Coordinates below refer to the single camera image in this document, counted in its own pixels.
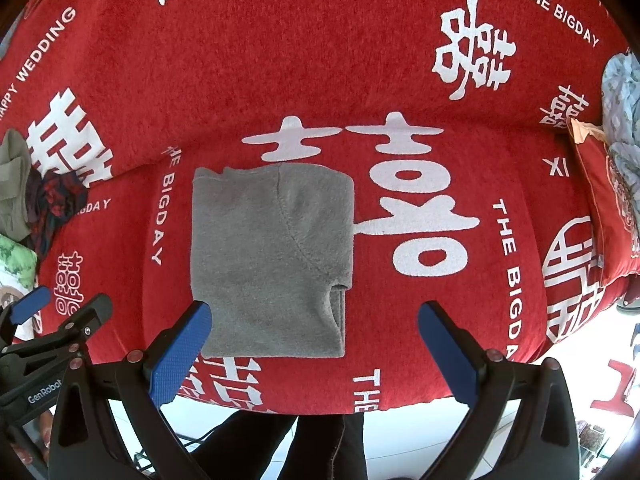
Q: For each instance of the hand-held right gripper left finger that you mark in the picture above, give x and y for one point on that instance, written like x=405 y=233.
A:
x=180 y=355

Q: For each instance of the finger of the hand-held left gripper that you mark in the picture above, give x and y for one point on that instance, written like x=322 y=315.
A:
x=87 y=317
x=30 y=305

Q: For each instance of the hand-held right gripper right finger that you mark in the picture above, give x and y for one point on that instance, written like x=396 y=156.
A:
x=447 y=355

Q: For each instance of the grey knit sweater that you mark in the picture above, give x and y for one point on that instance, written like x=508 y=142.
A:
x=260 y=260

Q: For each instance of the white printed cloth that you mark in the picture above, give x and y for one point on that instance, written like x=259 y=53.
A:
x=10 y=290

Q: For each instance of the green patterned cloth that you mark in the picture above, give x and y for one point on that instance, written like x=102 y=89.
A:
x=15 y=255

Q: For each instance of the dark red floral cloth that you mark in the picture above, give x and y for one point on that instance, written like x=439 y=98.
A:
x=55 y=200

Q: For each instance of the olive cloth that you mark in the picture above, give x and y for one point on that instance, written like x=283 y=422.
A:
x=12 y=180

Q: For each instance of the person's dark trousers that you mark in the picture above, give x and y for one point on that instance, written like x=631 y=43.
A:
x=320 y=445

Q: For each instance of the red embroidered pillow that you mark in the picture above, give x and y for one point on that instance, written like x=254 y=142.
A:
x=610 y=210

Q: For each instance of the light blue patterned cloth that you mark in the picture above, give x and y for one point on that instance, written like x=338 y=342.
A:
x=622 y=105

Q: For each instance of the red printed blanket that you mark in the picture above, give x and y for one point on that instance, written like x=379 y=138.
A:
x=325 y=60

